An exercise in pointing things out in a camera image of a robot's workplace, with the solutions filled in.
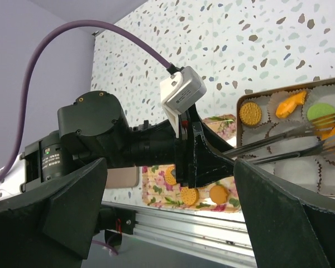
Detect plain round orange cookie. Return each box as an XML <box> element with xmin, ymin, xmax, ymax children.
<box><xmin>209</xmin><ymin>185</ymin><xmax>229</xmax><ymax>205</ymax></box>

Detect round sandwich cookie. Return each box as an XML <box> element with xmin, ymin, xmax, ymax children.
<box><xmin>180</xmin><ymin>187</ymin><xmax>199</xmax><ymax>206</ymax></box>
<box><xmin>239</xmin><ymin>102</ymin><xmax>262</xmax><ymax>126</ymax></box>
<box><xmin>165</xmin><ymin>166</ymin><xmax>176</xmax><ymax>186</ymax></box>

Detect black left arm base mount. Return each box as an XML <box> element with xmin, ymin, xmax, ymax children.
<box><xmin>94</xmin><ymin>205</ymin><xmax>136</xmax><ymax>248</ymax></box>

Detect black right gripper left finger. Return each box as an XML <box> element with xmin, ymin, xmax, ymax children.
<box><xmin>0</xmin><ymin>159</ymin><xmax>107</xmax><ymax>267</ymax></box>

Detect floral yellow tray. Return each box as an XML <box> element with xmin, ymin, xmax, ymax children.
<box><xmin>141</xmin><ymin>113</ymin><xmax>242</xmax><ymax>213</ymax></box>

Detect green round cookie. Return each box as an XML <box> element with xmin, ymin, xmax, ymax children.
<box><xmin>307</xmin><ymin>103</ymin><xmax>335</xmax><ymax>121</ymax></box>

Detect aluminium table rail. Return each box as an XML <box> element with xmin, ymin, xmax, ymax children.
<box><xmin>106</xmin><ymin>202</ymin><xmax>257</xmax><ymax>267</ymax></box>

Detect metal tongs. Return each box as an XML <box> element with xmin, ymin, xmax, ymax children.
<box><xmin>223</xmin><ymin>113</ymin><xmax>335</xmax><ymax>165</ymax></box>

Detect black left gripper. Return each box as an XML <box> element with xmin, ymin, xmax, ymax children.
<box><xmin>58</xmin><ymin>91</ymin><xmax>234</xmax><ymax>187</ymax></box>

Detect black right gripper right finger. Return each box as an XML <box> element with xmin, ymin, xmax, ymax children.
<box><xmin>234</xmin><ymin>160</ymin><xmax>335</xmax><ymax>267</ymax></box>

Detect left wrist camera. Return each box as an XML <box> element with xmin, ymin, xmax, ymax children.
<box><xmin>160</xmin><ymin>66</ymin><xmax>207</xmax><ymax>138</ymax></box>

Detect cookie tin with paper cups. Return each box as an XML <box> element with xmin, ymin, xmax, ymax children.
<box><xmin>237</xmin><ymin>78</ymin><xmax>335</xmax><ymax>198</ymax></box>

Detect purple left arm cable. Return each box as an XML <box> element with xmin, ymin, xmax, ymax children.
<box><xmin>0</xmin><ymin>20</ymin><xmax>174</xmax><ymax>190</ymax></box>

